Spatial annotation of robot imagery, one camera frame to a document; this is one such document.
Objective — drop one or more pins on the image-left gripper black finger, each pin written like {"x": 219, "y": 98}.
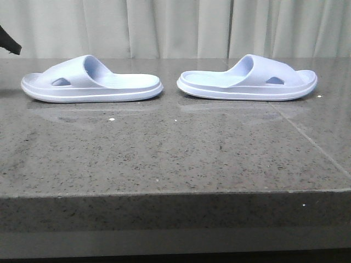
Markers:
{"x": 8, "y": 43}

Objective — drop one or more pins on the light blue slipper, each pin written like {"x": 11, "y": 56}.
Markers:
{"x": 86, "y": 79}
{"x": 252, "y": 78}

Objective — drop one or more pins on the pale green curtain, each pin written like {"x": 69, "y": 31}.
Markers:
{"x": 179, "y": 29}

